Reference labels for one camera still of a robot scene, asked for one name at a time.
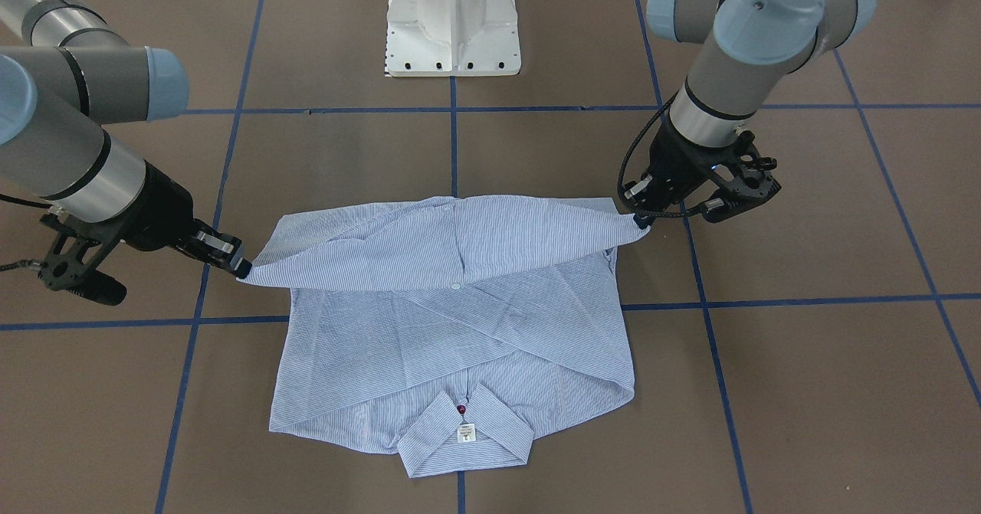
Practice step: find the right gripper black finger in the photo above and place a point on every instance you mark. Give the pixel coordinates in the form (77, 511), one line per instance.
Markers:
(223, 251)

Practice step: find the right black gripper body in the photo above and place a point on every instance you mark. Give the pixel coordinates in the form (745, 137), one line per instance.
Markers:
(159, 209)

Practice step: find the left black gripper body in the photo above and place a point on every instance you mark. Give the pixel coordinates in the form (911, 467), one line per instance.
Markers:
(676, 163)

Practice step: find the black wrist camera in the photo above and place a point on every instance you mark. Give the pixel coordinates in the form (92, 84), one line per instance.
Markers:
(71, 263)
(743, 179)

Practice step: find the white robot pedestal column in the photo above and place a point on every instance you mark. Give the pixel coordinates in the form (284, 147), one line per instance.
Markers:
(452, 38)

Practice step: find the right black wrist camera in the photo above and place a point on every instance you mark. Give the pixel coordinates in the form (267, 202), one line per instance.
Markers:
(71, 263)

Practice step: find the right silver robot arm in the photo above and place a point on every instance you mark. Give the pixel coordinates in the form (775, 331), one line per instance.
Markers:
(73, 77)

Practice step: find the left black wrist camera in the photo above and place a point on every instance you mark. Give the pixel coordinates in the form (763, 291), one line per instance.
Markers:
(743, 179)

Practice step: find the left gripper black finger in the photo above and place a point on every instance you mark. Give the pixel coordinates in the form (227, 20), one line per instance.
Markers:
(635, 197)

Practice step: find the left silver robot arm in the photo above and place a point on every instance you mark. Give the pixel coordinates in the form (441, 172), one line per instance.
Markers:
(746, 48)

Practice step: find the light blue striped shirt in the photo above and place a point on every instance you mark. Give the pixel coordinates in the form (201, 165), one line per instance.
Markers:
(451, 332)

